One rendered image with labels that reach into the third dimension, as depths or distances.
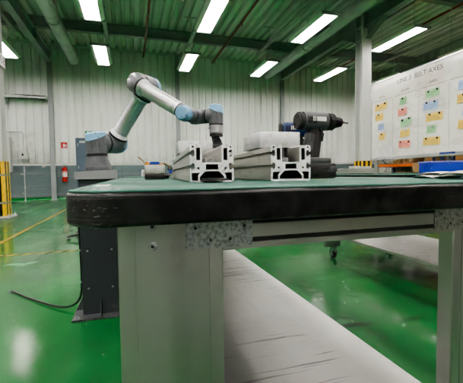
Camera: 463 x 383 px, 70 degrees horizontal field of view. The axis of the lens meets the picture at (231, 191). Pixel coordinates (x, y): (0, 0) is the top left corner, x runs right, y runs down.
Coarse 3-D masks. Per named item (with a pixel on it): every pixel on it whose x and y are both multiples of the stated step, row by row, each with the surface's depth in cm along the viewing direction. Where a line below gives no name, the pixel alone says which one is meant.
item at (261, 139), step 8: (256, 136) 87; (264, 136) 85; (272, 136) 85; (280, 136) 86; (288, 136) 86; (296, 136) 87; (248, 144) 95; (256, 144) 87; (264, 144) 85; (272, 144) 85; (280, 144) 86; (288, 144) 86; (296, 144) 87
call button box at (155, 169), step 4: (152, 164) 136; (156, 164) 136; (144, 168) 134; (148, 168) 134; (152, 168) 135; (156, 168) 135; (160, 168) 135; (164, 168) 136; (144, 172) 134; (148, 172) 134; (152, 172) 135; (156, 172) 135; (160, 172) 135; (164, 172) 136; (144, 176) 134; (148, 176) 134; (152, 176) 135; (156, 176) 135; (160, 176) 135; (164, 176) 136; (168, 176) 139
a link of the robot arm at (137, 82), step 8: (136, 72) 181; (128, 80) 177; (136, 80) 174; (144, 80) 176; (128, 88) 180; (136, 88) 174; (144, 88) 173; (152, 88) 172; (144, 96) 175; (152, 96) 172; (160, 96) 170; (168, 96) 170; (160, 104) 171; (168, 104) 168; (176, 104) 167; (184, 104) 167; (176, 112) 164; (184, 112) 162; (192, 112) 166; (184, 120) 165; (192, 120) 169
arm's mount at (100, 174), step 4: (76, 172) 180; (80, 172) 181; (84, 172) 182; (88, 172) 182; (92, 172) 183; (96, 172) 183; (100, 172) 184; (104, 172) 185; (108, 172) 185; (112, 172) 186; (116, 172) 199; (76, 176) 181; (80, 176) 181; (84, 176) 182; (88, 176) 182; (92, 176) 183; (96, 176) 183; (100, 176) 184; (104, 176) 185; (108, 176) 185; (112, 176) 186; (116, 176) 198
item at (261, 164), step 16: (240, 160) 106; (256, 160) 89; (272, 160) 78; (288, 160) 87; (304, 160) 80; (240, 176) 107; (256, 176) 90; (272, 176) 78; (288, 176) 88; (304, 176) 83
